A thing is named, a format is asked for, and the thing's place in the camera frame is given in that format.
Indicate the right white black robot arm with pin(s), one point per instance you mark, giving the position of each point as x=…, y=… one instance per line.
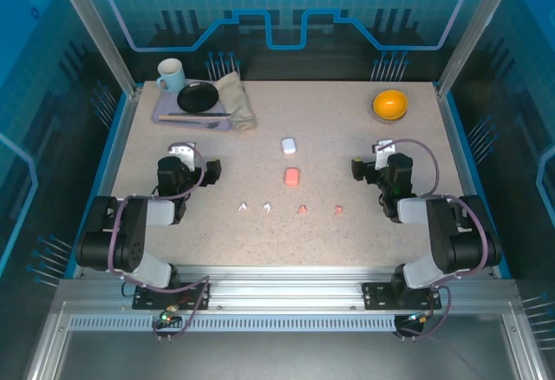
x=451, y=232

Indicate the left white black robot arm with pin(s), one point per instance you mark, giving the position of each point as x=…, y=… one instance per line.
x=130, y=232

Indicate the metal fork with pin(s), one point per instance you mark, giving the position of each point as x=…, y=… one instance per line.
x=208, y=124

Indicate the blue table edge trim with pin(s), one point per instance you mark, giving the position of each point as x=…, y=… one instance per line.
x=105, y=159
x=469, y=159

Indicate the beige folded cloth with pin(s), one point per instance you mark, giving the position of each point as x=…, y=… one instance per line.
x=236, y=102

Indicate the orange bowl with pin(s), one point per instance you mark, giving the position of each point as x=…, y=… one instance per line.
x=390, y=103

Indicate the black plate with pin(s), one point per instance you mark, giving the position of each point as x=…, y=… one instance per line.
x=197, y=98

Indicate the purple plastic tray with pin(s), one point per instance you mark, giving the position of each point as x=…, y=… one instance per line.
x=167, y=106

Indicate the light blue mug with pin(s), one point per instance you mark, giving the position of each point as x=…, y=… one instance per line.
x=173, y=78

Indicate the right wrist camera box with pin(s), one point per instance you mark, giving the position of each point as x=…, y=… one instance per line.
x=383, y=149

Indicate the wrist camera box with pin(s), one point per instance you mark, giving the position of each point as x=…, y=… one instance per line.
x=383, y=149
x=182, y=152

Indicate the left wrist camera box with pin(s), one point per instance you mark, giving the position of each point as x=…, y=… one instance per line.
x=182, y=152

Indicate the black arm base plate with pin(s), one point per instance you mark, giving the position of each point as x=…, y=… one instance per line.
x=147, y=299
x=377, y=297

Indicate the aluminum mounting rail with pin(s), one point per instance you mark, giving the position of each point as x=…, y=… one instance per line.
x=282, y=284

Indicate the aluminum frame post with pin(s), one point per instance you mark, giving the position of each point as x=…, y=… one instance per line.
x=472, y=33
x=95, y=28

